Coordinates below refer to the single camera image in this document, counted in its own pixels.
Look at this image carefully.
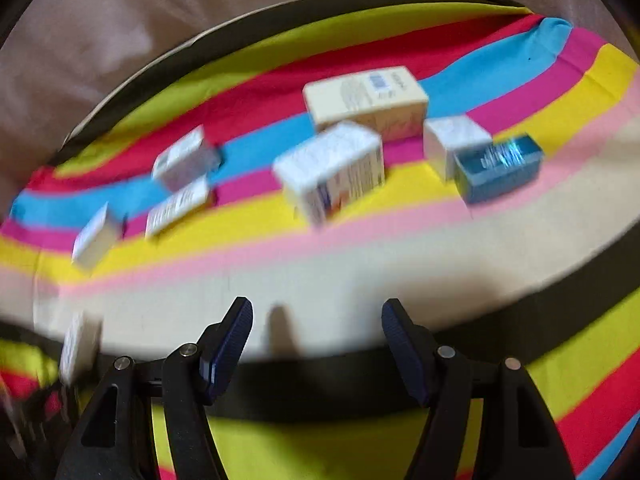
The white box with pasted label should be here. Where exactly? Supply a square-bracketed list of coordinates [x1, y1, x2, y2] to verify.
[151, 125, 221, 192]

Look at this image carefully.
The small white box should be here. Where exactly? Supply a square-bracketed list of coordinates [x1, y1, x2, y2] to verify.
[423, 114, 494, 181]

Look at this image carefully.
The white box with triangle mark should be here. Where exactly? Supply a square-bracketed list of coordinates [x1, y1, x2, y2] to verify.
[58, 312, 104, 386]

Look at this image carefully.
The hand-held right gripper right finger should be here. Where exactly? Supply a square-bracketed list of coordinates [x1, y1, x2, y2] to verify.
[382, 299, 576, 480]

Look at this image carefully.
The striped colourful cloth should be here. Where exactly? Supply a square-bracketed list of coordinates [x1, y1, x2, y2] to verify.
[0, 0, 640, 480]

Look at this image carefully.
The white box with colour print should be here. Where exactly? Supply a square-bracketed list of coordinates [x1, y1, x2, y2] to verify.
[272, 120, 386, 226]

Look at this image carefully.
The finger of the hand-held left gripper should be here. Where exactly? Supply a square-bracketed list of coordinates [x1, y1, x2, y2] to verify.
[5, 377, 81, 461]

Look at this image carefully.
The flat yellowish box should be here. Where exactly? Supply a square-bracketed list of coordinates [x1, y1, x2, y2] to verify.
[144, 177, 211, 239]

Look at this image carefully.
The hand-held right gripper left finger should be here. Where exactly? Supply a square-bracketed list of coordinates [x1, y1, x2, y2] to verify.
[55, 297, 253, 480]

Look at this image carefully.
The teal box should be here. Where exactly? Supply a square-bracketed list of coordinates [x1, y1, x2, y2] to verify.
[452, 133, 545, 205]

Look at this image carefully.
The cream box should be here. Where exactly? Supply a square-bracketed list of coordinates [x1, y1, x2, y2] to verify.
[302, 65, 430, 141]

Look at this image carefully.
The long white box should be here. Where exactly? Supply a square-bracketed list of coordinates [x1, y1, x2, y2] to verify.
[71, 202, 124, 271]

